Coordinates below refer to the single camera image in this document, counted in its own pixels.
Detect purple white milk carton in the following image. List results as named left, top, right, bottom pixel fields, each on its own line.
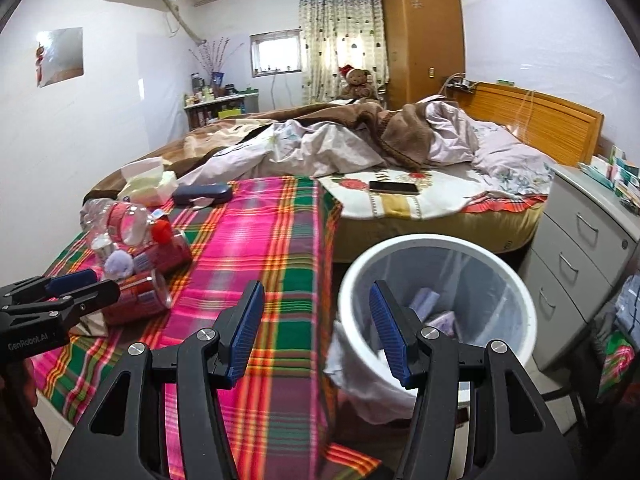
left=425, top=311, right=459, bottom=339

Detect clear bottle red cap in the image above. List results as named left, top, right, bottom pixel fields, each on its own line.
left=80, top=198, right=174, bottom=252

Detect brown paper bag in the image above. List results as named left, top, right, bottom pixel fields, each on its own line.
left=70, top=311, right=108, bottom=338

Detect red milk drink can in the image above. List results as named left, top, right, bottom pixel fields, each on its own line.
left=132, top=230, right=193, bottom=275

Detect white round trash bin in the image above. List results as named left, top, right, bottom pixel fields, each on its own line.
left=324, top=234, right=537, bottom=425

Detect person left hand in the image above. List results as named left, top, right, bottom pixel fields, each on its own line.
left=1, top=358, right=38, bottom=410

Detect plaid pink green tablecloth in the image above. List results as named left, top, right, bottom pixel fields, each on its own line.
left=36, top=177, right=380, bottom=479

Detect dark blue glasses case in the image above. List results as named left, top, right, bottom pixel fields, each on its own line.
left=171, top=183, right=233, bottom=207

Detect floral bed sheet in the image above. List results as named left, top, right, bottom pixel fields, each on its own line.
left=319, top=165, right=547, bottom=221

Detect black smartphone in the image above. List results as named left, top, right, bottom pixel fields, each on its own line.
left=369, top=181, right=420, bottom=195

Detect grey drawer cabinet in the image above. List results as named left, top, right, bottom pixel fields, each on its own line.
left=520, top=166, right=639, bottom=370

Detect light pink duvet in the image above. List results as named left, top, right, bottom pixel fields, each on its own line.
left=179, top=96, right=554, bottom=196

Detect brown blanket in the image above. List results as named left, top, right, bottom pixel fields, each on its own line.
left=81, top=98, right=436, bottom=204

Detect wooden bed headboard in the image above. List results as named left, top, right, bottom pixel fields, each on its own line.
left=448, top=82, right=604, bottom=167

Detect branches in blue vase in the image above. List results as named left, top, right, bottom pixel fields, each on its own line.
left=190, top=37, right=244, bottom=88

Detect brown teddy bear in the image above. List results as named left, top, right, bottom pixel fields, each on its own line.
left=340, top=64, right=378, bottom=100

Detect small window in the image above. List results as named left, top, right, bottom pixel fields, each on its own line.
left=250, top=29, right=302, bottom=77

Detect wooden wardrobe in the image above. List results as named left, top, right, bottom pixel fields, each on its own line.
left=382, top=0, right=465, bottom=110

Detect floral curtain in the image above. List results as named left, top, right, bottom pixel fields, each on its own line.
left=298, top=0, right=390, bottom=104

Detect silver wall panel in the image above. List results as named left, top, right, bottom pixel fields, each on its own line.
left=35, top=27, right=84, bottom=88

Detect wall shelf with items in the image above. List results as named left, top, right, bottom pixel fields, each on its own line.
left=183, top=74, right=259, bottom=130

